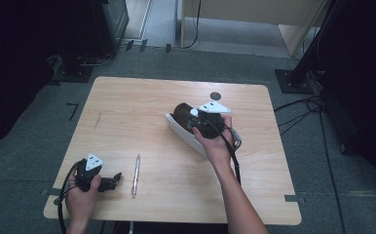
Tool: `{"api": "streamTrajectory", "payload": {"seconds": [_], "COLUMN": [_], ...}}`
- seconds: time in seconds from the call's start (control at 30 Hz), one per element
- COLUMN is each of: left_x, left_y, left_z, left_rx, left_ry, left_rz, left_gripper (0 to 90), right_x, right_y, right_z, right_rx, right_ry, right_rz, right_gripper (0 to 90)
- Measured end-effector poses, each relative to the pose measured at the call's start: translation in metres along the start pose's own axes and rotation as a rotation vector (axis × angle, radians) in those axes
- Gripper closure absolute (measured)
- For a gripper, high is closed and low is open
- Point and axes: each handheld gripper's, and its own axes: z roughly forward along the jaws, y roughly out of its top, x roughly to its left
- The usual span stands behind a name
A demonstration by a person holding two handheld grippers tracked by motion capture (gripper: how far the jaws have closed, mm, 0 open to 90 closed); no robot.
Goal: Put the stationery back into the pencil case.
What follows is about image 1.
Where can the brown and white pencil case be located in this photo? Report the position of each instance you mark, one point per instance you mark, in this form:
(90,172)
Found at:
(181,128)

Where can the black metal stand with base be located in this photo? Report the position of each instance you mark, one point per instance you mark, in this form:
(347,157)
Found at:
(309,52)

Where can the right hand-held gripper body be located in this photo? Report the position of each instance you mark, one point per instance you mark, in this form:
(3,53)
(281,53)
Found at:
(208,123)

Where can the black floor stand base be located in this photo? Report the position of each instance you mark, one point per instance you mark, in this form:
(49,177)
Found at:
(74,70)

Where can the silver pen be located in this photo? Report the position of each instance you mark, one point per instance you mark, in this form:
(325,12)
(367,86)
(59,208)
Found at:
(136,177)

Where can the person's right hand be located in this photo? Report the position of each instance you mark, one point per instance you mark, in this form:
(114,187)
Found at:
(215,146)

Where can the dark round table sticker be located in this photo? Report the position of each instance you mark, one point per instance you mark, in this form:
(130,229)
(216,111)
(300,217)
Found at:
(215,96)

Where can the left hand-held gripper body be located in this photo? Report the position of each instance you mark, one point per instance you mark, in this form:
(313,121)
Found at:
(88,175)

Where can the black cabinet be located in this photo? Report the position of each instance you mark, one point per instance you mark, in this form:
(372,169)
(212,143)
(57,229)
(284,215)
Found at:
(109,26)

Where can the person's left hand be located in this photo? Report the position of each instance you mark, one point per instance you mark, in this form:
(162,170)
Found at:
(80,203)

